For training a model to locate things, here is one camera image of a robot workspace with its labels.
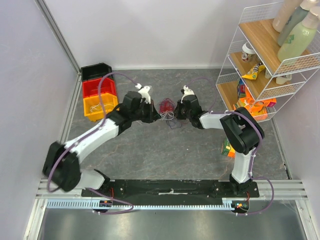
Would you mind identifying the white wire shelf rack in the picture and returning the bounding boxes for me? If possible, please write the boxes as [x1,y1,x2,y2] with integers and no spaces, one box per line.
[216,2,320,122]

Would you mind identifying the small white bottle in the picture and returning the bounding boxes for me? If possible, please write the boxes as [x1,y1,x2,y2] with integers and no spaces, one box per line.
[264,70,292,85]

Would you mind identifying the yellow plastic bin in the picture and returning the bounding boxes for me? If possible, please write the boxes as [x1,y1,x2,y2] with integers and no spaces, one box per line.
[83,93,118,122]

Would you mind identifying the green orange box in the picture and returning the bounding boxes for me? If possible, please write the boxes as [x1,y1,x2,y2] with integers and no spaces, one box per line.
[221,138,236,158]

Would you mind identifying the orange snack boxes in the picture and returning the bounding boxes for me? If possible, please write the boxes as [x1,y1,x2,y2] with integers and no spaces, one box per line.
[233,88,277,121]

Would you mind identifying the paper coffee cup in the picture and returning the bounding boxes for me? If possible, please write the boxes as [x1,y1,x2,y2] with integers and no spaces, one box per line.
[241,41,256,62]

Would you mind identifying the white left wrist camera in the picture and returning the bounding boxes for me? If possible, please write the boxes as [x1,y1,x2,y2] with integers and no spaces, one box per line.
[135,83,153,104]

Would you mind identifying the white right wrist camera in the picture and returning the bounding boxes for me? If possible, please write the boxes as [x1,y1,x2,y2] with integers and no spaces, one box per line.
[180,85,195,102]

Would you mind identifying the grey green bottle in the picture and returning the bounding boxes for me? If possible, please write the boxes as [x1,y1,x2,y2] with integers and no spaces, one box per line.
[277,0,319,47]

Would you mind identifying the slotted cable duct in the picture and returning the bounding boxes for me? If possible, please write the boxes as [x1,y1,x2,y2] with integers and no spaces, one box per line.
[46,199,235,211]

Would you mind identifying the red plastic bin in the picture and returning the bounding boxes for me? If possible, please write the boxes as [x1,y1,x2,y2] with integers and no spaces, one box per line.
[82,77,117,98]

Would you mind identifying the colourful small carton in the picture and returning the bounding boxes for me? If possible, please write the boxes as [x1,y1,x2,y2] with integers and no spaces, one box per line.
[237,78,247,99]

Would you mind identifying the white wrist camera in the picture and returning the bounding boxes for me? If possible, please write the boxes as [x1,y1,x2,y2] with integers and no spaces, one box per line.
[180,85,195,102]
[135,83,153,104]

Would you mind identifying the green lotion bottle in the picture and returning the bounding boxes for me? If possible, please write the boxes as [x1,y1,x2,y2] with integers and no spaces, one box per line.
[277,6,320,66]

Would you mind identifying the red thin cable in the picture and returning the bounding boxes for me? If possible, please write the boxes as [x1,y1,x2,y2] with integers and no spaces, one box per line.
[159,97,175,114]

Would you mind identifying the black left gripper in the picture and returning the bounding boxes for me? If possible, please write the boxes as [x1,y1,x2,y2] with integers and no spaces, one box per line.
[130,99,161,124]

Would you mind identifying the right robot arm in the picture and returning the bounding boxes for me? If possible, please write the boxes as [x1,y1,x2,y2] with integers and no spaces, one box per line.
[174,95,265,197]

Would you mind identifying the black plastic bin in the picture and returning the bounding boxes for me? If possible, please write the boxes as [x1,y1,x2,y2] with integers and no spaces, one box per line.
[81,62,112,82]

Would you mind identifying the yellow snack bag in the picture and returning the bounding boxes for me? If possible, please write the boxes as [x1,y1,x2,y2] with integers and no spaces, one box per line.
[241,62,266,80]

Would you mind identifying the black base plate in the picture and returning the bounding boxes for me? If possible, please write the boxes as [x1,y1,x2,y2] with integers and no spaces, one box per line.
[97,179,260,205]

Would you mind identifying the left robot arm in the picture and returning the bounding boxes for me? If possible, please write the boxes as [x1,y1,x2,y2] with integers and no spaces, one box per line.
[42,85,161,197]

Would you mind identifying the beige bottle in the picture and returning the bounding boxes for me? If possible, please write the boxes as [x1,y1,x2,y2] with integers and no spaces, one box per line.
[272,0,302,33]

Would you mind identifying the white thin cable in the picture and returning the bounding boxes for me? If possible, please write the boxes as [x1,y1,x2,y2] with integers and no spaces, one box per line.
[159,109,176,122]

